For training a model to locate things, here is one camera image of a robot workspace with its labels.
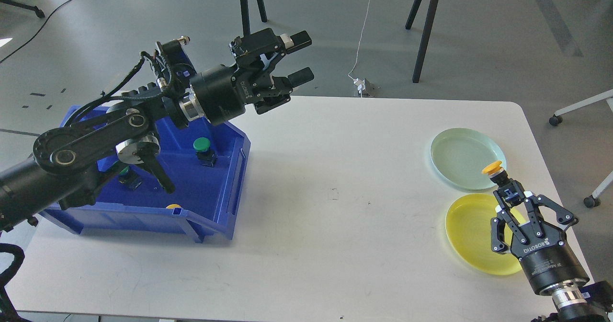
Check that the black stand leg left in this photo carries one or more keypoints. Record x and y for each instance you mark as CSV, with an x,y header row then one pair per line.
x,y
245,15

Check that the yellow button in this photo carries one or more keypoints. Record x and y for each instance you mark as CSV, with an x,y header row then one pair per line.
x,y
503,178

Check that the light green plate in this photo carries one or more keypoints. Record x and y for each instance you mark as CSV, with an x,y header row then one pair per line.
x,y
459,155

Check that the white power plug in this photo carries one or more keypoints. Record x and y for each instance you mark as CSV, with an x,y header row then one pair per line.
x,y
364,88

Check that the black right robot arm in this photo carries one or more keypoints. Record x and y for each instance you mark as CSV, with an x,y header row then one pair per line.
x,y
573,303

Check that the black stand leg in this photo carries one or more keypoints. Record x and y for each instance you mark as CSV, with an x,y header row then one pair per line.
x,y
245,15
426,34

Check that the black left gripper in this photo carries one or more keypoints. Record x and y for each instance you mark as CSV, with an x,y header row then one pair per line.
x,y
222,93

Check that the yellow plate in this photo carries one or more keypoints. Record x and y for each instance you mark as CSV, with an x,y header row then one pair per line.
x,y
469,232

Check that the blue plastic bin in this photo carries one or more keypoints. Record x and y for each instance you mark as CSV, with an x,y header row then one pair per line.
x,y
208,196

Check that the green button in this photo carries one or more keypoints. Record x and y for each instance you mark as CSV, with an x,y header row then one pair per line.
x,y
206,155
129,179

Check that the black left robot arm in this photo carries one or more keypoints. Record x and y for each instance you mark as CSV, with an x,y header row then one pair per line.
x,y
72,163

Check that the office chair base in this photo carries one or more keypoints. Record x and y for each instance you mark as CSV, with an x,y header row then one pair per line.
x,y
591,107

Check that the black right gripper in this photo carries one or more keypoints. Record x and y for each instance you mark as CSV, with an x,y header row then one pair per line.
x,y
544,254

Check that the black stand leg right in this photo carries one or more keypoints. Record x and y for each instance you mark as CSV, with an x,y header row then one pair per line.
x,y
426,34

